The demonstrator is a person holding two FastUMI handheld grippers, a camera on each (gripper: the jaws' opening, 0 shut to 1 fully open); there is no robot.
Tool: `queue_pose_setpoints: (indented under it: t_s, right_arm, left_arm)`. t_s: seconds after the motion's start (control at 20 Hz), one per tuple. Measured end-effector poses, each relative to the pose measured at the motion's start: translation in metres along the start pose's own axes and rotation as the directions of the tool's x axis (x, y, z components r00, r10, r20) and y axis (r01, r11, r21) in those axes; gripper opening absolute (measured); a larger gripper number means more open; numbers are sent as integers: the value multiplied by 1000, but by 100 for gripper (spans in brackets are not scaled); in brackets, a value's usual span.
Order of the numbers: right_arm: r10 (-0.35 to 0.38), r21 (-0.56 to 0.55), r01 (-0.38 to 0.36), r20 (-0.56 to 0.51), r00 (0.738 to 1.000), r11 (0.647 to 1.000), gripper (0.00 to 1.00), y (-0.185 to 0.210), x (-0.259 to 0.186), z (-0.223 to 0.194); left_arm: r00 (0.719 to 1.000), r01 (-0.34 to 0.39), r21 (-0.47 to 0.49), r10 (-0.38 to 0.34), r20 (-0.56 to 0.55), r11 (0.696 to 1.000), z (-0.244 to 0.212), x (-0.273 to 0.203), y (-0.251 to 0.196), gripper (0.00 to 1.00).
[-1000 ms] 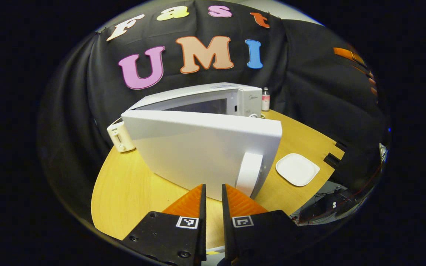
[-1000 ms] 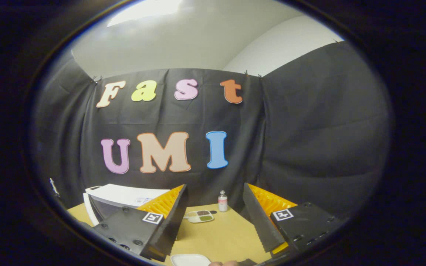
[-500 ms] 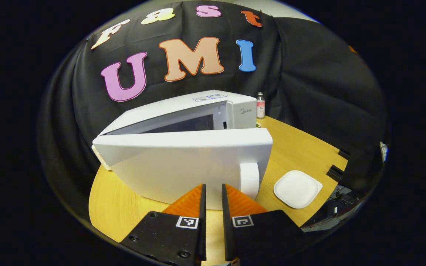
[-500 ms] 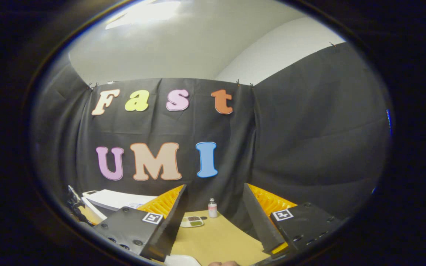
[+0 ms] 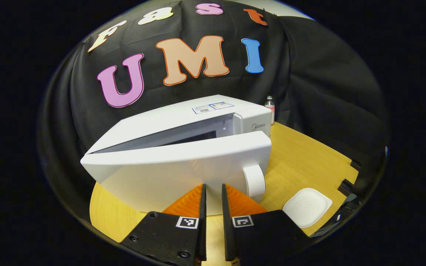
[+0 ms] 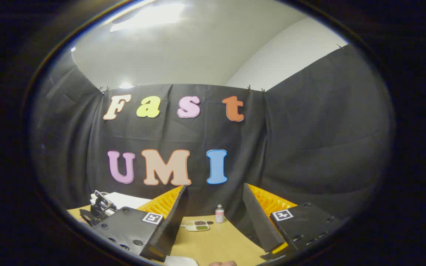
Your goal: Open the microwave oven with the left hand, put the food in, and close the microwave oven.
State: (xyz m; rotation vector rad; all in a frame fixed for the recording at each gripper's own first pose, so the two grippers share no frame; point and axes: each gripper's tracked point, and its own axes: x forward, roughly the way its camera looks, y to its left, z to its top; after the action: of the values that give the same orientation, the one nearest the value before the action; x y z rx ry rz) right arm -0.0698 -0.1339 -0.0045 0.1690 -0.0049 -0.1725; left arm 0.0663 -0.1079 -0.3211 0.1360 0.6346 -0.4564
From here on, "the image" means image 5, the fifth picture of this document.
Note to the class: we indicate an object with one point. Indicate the white microwave oven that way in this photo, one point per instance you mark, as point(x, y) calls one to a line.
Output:
point(179, 162)

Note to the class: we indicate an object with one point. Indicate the small clear bottle pink label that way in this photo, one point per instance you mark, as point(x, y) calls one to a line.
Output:
point(270, 109)

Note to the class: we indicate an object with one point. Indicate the black block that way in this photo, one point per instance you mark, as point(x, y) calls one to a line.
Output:
point(345, 187)
point(355, 165)

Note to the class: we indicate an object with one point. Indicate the black backdrop cloth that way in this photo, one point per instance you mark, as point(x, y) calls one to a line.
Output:
point(327, 92)

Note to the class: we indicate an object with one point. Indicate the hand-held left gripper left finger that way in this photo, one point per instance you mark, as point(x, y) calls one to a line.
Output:
point(202, 236)

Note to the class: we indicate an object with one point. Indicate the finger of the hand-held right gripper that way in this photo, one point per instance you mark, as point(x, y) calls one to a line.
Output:
point(342, 218)

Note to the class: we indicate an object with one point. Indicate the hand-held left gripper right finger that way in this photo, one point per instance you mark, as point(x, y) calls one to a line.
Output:
point(227, 236)

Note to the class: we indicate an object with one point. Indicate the white plate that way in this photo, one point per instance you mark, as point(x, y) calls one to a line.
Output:
point(307, 207)

